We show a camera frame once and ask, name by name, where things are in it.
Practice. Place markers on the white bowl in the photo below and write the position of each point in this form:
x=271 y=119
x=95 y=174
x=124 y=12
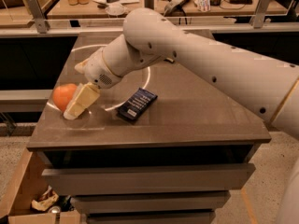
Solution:
x=115 y=10

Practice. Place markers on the orange fruit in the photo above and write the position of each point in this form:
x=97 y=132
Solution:
x=62 y=95

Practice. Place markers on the crumpled paper bag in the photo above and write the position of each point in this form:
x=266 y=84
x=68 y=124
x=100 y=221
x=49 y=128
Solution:
x=45 y=201

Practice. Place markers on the grey drawer cabinet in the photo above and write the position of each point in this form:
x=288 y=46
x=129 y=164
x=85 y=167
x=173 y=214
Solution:
x=176 y=164

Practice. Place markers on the metal railing with brackets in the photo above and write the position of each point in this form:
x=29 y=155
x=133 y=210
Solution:
x=59 y=15

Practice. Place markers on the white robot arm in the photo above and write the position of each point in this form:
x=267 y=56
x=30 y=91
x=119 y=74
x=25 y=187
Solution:
x=266 y=86

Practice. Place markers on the colourful small box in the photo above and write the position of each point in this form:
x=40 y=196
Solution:
x=202 y=5

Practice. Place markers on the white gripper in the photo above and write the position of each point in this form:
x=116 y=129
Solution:
x=97 y=68

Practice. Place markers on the blue rxbar blueberry wrapper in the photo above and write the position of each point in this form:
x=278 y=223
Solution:
x=136 y=105

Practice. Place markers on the grey power strip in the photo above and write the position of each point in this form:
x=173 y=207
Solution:
x=173 y=5

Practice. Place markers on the cardboard box with trash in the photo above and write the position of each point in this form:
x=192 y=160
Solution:
x=26 y=185

